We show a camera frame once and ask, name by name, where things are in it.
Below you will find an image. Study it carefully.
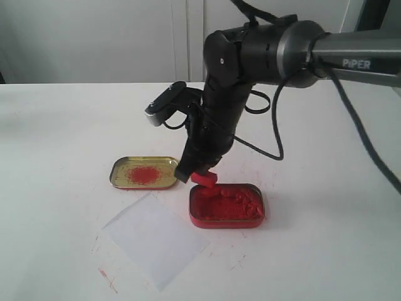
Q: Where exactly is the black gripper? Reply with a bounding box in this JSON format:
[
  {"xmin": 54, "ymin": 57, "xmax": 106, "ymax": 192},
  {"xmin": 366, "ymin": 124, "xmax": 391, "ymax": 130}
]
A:
[{"xmin": 174, "ymin": 76, "xmax": 254, "ymax": 183}]

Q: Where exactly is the red stamp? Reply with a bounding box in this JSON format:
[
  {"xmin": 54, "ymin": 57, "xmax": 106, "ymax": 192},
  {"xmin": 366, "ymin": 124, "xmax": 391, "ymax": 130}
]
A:
[{"xmin": 190, "ymin": 171, "xmax": 220, "ymax": 197}]

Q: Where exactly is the red ink tin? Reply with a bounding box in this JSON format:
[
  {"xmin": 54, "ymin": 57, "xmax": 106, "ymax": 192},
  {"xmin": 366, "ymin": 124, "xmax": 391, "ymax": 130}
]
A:
[{"xmin": 189, "ymin": 183, "xmax": 266, "ymax": 229}]

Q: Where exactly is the white paper sheet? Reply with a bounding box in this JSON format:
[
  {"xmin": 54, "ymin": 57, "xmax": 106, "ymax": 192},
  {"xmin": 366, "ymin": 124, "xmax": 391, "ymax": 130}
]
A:
[{"xmin": 103, "ymin": 193, "xmax": 209, "ymax": 291}]

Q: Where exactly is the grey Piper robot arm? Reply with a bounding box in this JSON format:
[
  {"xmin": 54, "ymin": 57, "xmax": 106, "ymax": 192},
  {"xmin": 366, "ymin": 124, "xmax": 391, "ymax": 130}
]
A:
[{"xmin": 175, "ymin": 21, "xmax": 400, "ymax": 182}]

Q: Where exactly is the gold tin lid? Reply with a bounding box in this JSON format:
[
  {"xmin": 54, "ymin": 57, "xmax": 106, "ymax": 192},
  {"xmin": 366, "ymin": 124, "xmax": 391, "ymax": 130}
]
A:
[{"xmin": 109, "ymin": 156, "xmax": 179, "ymax": 190}]

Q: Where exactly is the white cabinet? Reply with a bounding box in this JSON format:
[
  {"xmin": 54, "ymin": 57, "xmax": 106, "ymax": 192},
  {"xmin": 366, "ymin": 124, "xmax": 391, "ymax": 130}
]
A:
[{"xmin": 0, "ymin": 0, "xmax": 366, "ymax": 84}]

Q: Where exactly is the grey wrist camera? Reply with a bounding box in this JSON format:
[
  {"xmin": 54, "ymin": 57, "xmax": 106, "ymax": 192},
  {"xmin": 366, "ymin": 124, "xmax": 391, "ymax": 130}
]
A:
[{"xmin": 145, "ymin": 81, "xmax": 202, "ymax": 127}]

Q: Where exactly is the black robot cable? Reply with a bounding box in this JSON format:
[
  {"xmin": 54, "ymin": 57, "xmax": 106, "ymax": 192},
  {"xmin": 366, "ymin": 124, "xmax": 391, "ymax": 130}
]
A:
[{"xmin": 162, "ymin": 0, "xmax": 401, "ymax": 194}]

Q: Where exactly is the dark vertical post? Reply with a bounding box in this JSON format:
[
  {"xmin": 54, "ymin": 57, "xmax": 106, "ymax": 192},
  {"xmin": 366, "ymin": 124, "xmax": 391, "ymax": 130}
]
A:
[{"xmin": 355, "ymin": 0, "xmax": 390, "ymax": 31}]

